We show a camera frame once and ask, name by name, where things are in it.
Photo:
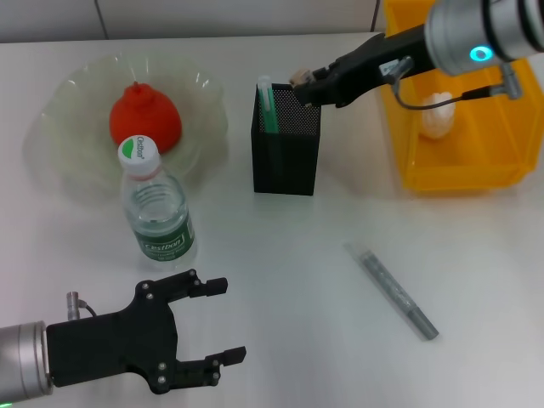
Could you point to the green pen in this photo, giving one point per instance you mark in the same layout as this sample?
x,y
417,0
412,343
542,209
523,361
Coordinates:
x,y
268,106

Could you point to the black mesh pen holder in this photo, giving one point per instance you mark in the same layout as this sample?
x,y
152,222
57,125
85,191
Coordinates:
x,y
285,161

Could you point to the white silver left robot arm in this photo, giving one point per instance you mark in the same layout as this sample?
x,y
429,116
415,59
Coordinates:
x,y
21,361

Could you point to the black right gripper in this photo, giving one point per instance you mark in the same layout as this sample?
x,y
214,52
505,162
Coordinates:
x,y
370,68

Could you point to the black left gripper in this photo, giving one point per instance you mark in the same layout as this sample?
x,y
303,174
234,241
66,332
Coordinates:
x,y
110,344

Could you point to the white paper ball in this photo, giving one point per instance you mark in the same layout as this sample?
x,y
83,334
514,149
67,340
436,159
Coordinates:
x,y
438,121

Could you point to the grey marker pen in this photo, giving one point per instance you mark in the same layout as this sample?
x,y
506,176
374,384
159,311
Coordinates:
x,y
395,293

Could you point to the yellow plastic bin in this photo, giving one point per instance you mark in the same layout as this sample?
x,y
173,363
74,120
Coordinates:
x,y
467,157

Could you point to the pale green glass fruit plate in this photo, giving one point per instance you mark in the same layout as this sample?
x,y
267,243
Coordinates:
x,y
72,140

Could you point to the clear green-label water bottle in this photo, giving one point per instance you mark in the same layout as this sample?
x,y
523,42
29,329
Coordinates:
x,y
161,221

